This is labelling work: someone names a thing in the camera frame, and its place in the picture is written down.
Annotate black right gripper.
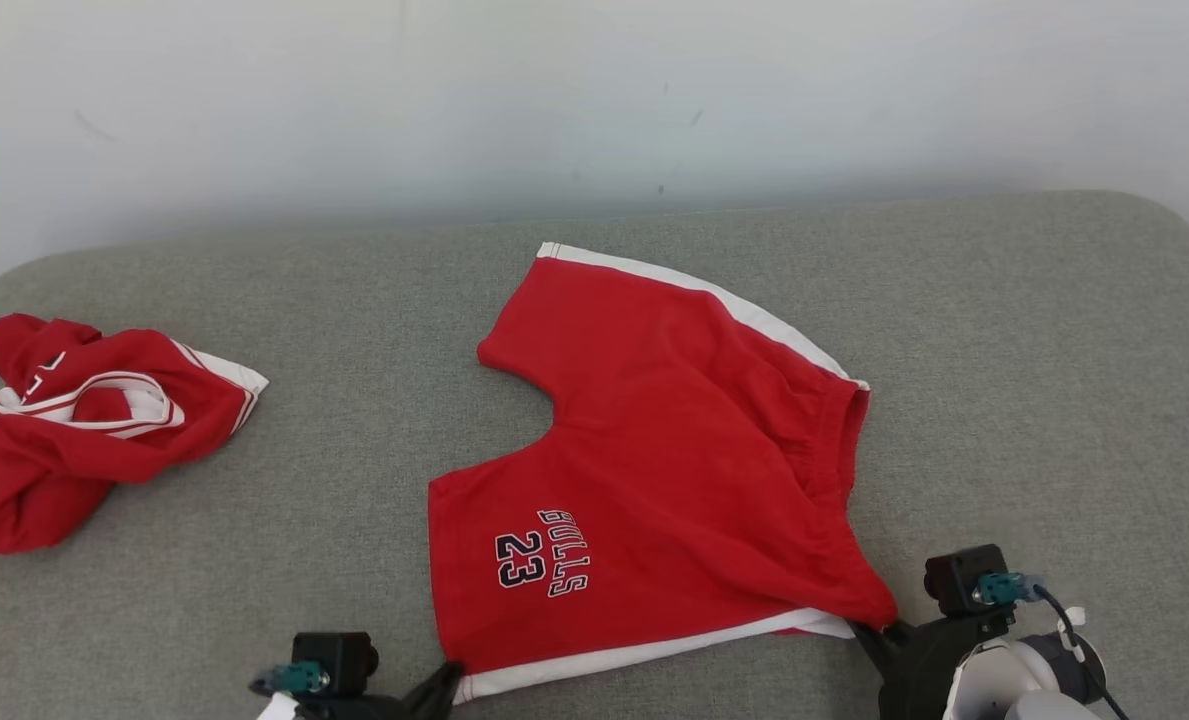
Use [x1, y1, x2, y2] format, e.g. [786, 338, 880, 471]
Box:
[849, 610, 1015, 720]

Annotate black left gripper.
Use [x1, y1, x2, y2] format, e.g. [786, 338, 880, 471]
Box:
[294, 660, 465, 720]

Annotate red Bulls basketball shorts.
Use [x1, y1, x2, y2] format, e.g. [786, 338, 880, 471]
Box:
[427, 242, 900, 704]

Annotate grey fabric sofa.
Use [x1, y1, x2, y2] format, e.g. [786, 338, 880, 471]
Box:
[0, 190, 1189, 720]

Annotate red Bulls basketball jersey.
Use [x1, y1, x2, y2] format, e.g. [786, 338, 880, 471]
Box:
[0, 313, 270, 556]

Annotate left teal-plug cable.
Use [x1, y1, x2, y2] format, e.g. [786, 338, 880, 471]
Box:
[249, 660, 330, 701]

